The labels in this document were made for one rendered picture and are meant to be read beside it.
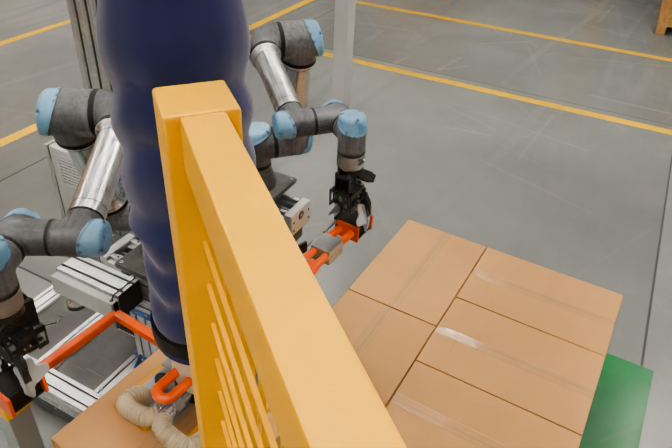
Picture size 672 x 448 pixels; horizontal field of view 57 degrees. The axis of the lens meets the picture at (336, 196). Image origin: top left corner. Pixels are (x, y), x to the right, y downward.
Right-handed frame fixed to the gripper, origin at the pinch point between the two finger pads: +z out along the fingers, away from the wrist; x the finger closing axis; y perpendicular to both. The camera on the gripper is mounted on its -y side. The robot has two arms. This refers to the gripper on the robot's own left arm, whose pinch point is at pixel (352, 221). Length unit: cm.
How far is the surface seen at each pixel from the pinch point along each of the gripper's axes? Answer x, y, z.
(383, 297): -9, -44, 68
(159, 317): -2, 71, -18
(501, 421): 52, -14, 68
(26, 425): -46, 84, 34
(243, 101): 12, 57, -63
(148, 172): 3, 71, -53
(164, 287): 2, 71, -27
